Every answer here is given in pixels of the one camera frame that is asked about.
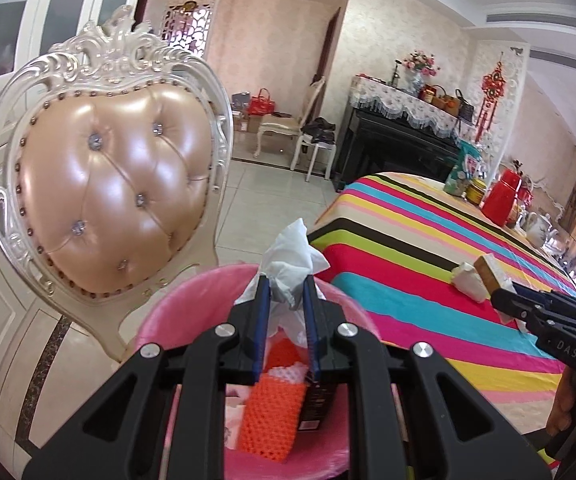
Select flower bouquet in vase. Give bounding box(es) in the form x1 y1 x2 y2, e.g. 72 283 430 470
402 50 440 92

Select dark wooden door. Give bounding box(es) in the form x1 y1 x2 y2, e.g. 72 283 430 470
324 7 341 86

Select brown cardboard piece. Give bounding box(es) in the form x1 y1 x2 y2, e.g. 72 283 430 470
474 253 517 294

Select green snack bag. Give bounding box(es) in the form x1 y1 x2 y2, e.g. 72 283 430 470
443 141 484 196

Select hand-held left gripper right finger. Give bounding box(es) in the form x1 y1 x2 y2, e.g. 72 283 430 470
301 275 554 480

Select small cardboard box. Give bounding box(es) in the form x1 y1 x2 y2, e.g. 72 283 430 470
232 109 264 134

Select red handbag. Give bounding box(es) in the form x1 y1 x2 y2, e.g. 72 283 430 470
246 88 277 116

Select white carved screen panel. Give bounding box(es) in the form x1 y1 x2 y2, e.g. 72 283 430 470
160 0 217 56
460 40 532 187

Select ceiling air vent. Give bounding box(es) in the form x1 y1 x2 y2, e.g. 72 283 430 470
485 9 576 29

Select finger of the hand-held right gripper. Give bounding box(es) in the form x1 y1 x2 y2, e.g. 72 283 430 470
490 287 576 335
510 281 576 319

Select pink trash bin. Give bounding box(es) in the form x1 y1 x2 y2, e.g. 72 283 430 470
135 261 405 480

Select ornate white tufted chair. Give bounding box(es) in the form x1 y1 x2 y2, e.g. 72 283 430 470
0 5 234 364

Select striped colourful tablecloth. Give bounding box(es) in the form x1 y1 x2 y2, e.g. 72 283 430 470
307 171 576 404

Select cream dining chair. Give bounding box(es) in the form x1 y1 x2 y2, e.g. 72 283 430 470
254 77 327 159

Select white teapot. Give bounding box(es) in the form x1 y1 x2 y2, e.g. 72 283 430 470
524 212 554 247

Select red thermos jug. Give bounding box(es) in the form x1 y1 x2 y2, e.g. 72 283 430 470
482 167 522 226

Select person's right hand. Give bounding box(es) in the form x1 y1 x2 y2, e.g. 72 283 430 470
547 364 576 442

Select white stool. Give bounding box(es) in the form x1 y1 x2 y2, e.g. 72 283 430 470
290 135 339 184

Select glass jar with lid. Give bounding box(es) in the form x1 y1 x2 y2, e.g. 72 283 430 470
465 178 488 205

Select black carton box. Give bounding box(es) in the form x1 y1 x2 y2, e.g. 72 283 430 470
298 380 339 431

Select white foam net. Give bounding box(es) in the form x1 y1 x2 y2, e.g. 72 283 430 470
268 364 309 385

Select white tissue paper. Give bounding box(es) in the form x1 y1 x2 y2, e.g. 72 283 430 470
234 218 331 349

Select dark clothing pile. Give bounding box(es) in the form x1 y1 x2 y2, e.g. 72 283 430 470
300 117 338 146

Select red knot wall hanging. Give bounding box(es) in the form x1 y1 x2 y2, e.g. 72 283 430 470
475 61 509 144

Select black upright piano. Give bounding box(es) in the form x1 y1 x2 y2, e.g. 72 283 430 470
331 107 462 194

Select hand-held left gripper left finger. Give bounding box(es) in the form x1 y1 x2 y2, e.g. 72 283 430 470
22 274 271 480

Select white lace piano cover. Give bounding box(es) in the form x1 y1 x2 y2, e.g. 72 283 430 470
349 75 474 139

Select black handbag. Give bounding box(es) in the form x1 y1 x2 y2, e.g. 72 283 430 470
455 89 475 122

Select brown woven handbag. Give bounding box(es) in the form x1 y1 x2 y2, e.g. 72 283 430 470
434 87 462 111

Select white paper wedge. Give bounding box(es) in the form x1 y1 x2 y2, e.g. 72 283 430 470
450 261 489 304

